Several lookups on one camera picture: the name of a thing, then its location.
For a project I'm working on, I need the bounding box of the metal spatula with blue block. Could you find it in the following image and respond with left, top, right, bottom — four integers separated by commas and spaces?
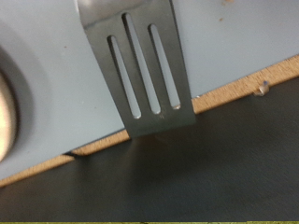
76, 0, 197, 139

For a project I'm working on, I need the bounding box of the silver toaster oven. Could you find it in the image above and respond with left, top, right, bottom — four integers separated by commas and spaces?
0, 0, 299, 181

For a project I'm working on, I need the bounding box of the small white tape scrap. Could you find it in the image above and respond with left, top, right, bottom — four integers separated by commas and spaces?
252, 79, 271, 97

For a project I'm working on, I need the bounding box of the round wooden cutting board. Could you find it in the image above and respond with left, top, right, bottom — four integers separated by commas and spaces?
0, 70, 18, 163

